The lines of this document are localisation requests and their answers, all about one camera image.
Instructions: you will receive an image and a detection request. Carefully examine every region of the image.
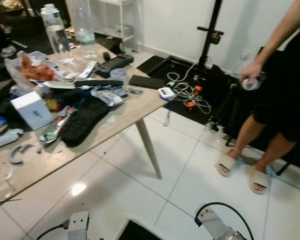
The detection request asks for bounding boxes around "clear bottle with white cap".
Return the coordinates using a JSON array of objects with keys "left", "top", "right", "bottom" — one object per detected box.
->
[{"left": 40, "top": 4, "right": 71, "bottom": 57}]

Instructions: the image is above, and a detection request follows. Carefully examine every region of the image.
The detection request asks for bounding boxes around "clear plastic cup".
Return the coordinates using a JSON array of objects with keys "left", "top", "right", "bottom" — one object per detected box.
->
[{"left": 110, "top": 68, "right": 130, "bottom": 91}]

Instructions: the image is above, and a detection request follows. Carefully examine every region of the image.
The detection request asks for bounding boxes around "green and silver wrapper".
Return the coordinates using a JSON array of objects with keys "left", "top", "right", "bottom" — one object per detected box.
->
[{"left": 39, "top": 106, "right": 76, "bottom": 144}]

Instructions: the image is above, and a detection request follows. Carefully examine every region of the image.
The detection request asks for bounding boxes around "light wooden table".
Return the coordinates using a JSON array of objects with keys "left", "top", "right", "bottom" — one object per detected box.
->
[{"left": 0, "top": 45, "right": 172, "bottom": 211}]

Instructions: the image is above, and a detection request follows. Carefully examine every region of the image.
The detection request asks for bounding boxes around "silver foil wrapper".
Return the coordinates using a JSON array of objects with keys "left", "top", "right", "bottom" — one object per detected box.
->
[{"left": 91, "top": 89, "right": 125, "bottom": 107}]

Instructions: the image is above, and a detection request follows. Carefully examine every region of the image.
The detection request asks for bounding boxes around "white shelf unit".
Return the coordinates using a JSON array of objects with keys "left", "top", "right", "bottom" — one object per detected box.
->
[{"left": 97, "top": 0, "right": 139, "bottom": 52}]

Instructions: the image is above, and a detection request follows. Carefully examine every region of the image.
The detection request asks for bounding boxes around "black tripod stand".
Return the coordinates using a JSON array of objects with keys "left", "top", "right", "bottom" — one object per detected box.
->
[{"left": 196, "top": 0, "right": 225, "bottom": 72}]

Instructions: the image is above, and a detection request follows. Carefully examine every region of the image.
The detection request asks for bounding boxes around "white cable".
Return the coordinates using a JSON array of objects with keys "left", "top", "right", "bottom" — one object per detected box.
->
[{"left": 167, "top": 70, "right": 214, "bottom": 115}]

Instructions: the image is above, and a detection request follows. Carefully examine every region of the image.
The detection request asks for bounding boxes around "clear bottle with green label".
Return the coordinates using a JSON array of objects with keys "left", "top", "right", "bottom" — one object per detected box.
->
[{"left": 72, "top": 0, "right": 99, "bottom": 60}]

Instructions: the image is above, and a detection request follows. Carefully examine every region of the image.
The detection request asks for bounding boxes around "black shoe with ridged sole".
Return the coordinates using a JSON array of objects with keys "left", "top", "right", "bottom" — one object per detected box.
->
[{"left": 59, "top": 97, "right": 111, "bottom": 148}]

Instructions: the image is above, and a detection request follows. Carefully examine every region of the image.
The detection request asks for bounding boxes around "long black bar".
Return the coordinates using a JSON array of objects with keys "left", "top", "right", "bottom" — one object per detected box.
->
[{"left": 74, "top": 79, "right": 124, "bottom": 89}]

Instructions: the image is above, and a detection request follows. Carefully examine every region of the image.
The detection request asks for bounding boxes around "person in black clothes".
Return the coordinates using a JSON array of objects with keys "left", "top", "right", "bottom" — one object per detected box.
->
[{"left": 224, "top": 27, "right": 300, "bottom": 173}]

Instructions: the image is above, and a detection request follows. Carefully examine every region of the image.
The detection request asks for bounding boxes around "grey curved plastic piece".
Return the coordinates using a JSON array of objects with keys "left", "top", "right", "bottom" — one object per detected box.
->
[{"left": 8, "top": 143, "right": 36, "bottom": 166}]

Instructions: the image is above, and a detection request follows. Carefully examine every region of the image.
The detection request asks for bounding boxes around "clear bag with red food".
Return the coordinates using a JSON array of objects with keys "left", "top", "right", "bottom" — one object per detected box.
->
[{"left": 19, "top": 54, "right": 57, "bottom": 83}]

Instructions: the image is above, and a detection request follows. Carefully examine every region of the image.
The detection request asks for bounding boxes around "white cardboard box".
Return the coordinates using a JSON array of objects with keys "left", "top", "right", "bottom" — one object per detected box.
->
[{"left": 11, "top": 91, "right": 55, "bottom": 131}]

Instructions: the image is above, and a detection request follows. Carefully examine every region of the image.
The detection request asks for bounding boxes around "white round tape roll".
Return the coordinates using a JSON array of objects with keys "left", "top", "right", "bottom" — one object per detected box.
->
[{"left": 242, "top": 77, "right": 261, "bottom": 91}]

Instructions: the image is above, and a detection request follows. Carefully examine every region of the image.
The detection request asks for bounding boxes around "black floor mat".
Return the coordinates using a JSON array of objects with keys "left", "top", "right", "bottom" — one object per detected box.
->
[{"left": 137, "top": 54, "right": 202, "bottom": 82}]

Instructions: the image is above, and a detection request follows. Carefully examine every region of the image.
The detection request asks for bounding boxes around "orange clamp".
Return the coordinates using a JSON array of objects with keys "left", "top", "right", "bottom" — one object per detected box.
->
[{"left": 184, "top": 85, "right": 202, "bottom": 112}]

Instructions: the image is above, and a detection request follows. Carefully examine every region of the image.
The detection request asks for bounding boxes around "black bag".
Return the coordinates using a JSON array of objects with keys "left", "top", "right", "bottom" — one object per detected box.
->
[{"left": 209, "top": 47, "right": 262, "bottom": 147}]

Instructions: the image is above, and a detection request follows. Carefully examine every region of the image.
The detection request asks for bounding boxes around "white tube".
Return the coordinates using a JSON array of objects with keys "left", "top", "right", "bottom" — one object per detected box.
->
[{"left": 0, "top": 128, "right": 25, "bottom": 151}]

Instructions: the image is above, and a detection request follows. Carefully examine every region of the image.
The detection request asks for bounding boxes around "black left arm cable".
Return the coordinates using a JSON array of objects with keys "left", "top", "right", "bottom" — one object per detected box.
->
[{"left": 40, "top": 223, "right": 71, "bottom": 240}]

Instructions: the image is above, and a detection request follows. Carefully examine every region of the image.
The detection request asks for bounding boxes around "flat black wallet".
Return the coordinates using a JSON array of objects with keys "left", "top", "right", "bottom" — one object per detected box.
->
[{"left": 128, "top": 75, "right": 167, "bottom": 91}]

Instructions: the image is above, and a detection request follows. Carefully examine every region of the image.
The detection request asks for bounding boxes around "person's right hand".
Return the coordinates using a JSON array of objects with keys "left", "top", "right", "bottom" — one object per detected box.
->
[{"left": 239, "top": 61, "right": 264, "bottom": 89}]

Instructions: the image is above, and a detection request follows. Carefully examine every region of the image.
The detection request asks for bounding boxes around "black robot foot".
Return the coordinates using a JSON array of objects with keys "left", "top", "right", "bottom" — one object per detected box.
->
[{"left": 116, "top": 219, "right": 164, "bottom": 240}]

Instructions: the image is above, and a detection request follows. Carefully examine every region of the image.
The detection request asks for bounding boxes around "beige slipper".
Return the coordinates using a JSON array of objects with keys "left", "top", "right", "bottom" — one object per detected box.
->
[
  {"left": 249, "top": 167, "right": 270, "bottom": 195},
  {"left": 216, "top": 152, "right": 237, "bottom": 178}
]

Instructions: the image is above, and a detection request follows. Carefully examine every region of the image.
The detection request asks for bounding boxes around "small white device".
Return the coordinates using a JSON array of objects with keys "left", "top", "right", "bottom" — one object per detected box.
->
[{"left": 157, "top": 86, "right": 176, "bottom": 101}]

